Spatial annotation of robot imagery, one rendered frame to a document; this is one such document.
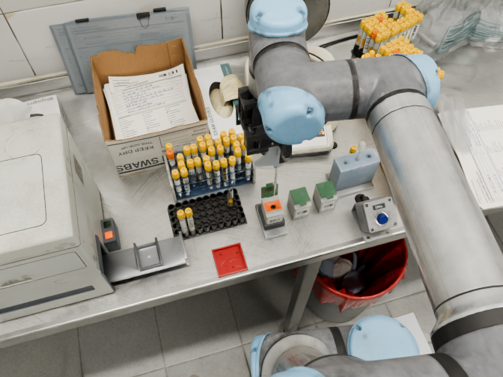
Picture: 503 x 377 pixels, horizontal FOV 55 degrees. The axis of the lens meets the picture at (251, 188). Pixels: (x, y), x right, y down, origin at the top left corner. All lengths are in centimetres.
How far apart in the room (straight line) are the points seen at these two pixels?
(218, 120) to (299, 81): 66
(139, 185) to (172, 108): 22
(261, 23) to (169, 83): 73
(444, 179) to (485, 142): 89
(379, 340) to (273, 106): 41
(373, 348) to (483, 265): 36
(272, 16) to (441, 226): 32
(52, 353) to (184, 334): 50
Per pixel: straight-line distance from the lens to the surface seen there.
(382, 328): 81
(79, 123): 137
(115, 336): 201
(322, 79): 59
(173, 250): 108
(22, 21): 133
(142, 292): 110
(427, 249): 48
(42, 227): 87
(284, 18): 63
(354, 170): 114
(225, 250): 111
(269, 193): 108
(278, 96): 57
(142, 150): 117
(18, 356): 212
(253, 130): 78
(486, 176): 133
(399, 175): 52
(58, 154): 94
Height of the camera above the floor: 190
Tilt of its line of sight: 59 degrees down
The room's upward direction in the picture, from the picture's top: 1 degrees clockwise
